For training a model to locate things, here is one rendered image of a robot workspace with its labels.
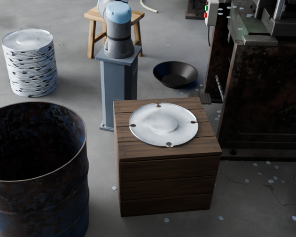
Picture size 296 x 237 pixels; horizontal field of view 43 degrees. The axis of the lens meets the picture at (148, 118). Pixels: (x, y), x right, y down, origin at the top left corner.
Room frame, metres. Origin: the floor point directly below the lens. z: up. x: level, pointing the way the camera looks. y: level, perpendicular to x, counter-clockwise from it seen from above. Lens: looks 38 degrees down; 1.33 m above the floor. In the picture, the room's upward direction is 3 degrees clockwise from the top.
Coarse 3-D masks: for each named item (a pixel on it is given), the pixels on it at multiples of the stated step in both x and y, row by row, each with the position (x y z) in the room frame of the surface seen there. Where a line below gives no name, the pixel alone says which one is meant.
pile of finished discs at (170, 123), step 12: (144, 108) 1.34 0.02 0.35; (156, 108) 1.34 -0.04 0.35; (168, 108) 1.35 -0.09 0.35; (180, 108) 1.35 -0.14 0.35; (132, 120) 1.25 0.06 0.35; (144, 120) 1.25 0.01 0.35; (156, 120) 1.25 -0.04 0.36; (168, 120) 1.25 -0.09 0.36; (180, 120) 1.26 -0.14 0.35; (192, 120) 1.27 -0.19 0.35; (132, 132) 1.16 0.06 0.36; (144, 132) 1.17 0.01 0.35; (156, 132) 1.17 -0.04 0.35; (168, 132) 1.18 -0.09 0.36; (180, 132) 1.18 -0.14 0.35; (192, 132) 1.19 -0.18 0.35; (156, 144) 1.10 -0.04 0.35; (180, 144) 1.10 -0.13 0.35
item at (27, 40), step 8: (16, 32) 2.11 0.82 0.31; (24, 32) 2.11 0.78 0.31; (32, 32) 2.12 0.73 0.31; (40, 32) 2.12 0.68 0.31; (48, 32) 2.12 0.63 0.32; (8, 40) 2.00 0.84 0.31; (16, 40) 1.99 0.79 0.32; (24, 40) 1.99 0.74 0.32; (32, 40) 2.00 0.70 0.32; (40, 40) 2.01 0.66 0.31; (48, 40) 2.02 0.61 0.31; (8, 48) 1.89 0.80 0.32; (16, 48) 1.90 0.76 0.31; (24, 48) 1.91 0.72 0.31; (32, 48) 1.91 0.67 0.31; (40, 48) 1.91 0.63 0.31
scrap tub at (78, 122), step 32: (0, 128) 1.11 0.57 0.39; (32, 128) 1.16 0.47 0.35; (64, 128) 1.15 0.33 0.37; (0, 160) 1.07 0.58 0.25; (32, 160) 1.15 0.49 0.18; (64, 160) 1.15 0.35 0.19; (0, 192) 0.77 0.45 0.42; (32, 192) 0.78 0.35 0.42; (64, 192) 0.83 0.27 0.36; (0, 224) 0.78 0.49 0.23; (32, 224) 0.77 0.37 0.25; (64, 224) 0.83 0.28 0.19
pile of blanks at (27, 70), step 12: (48, 48) 1.96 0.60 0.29; (12, 60) 1.89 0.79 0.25; (24, 60) 1.87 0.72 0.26; (36, 60) 1.89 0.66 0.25; (48, 60) 1.95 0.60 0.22; (12, 72) 1.91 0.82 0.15; (24, 72) 1.87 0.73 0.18; (36, 72) 1.89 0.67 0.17; (48, 72) 1.94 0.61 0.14; (12, 84) 1.92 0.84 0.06; (24, 84) 1.87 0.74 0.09; (36, 84) 1.88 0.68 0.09; (48, 84) 1.93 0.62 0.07; (24, 96) 1.87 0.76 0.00; (36, 96) 1.88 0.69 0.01
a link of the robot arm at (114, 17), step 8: (112, 8) 1.65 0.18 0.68; (120, 8) 1.66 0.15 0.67; (128, 8) 1.66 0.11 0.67; (104, 16) 1.69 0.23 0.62; (112, 16) 1.62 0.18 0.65; (120, 16) 1.61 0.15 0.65; (128, 16) 1.64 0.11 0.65; (112, 24) 1.62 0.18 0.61; (120, 24) 1.61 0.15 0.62; (128, 24) 1.64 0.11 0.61; (112, 32) 1.62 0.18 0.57; (120, 32) 1.61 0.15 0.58; (128, 32) 1.64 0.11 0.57
